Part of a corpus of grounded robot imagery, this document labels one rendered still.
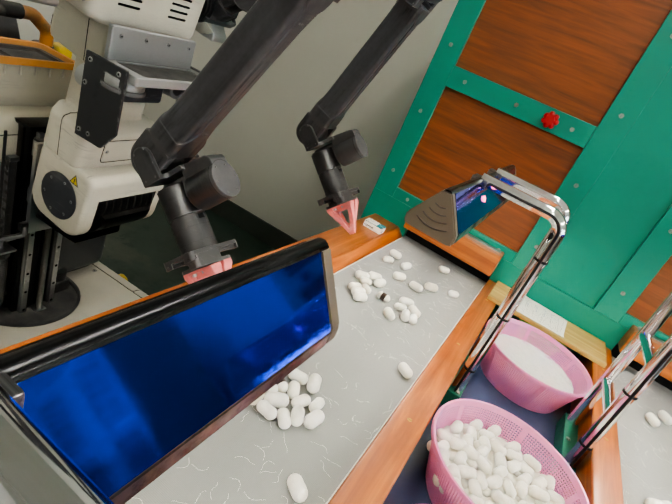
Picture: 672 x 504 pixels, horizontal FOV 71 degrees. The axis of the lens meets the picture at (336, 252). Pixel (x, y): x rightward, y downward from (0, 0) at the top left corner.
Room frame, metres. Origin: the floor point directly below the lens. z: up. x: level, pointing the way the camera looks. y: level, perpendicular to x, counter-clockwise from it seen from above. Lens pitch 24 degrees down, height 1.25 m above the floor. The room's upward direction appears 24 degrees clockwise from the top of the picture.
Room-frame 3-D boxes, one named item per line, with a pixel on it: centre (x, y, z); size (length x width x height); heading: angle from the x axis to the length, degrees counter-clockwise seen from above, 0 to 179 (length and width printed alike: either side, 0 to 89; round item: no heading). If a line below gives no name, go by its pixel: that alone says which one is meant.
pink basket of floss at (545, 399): (1.00, -0.54, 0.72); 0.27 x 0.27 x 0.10
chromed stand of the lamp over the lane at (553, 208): (0.91, -0.29, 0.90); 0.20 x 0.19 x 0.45; 160
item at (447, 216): (0.94, -0.22, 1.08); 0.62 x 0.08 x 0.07; 160
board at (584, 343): (1.21, -0.61, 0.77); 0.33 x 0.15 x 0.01; 70
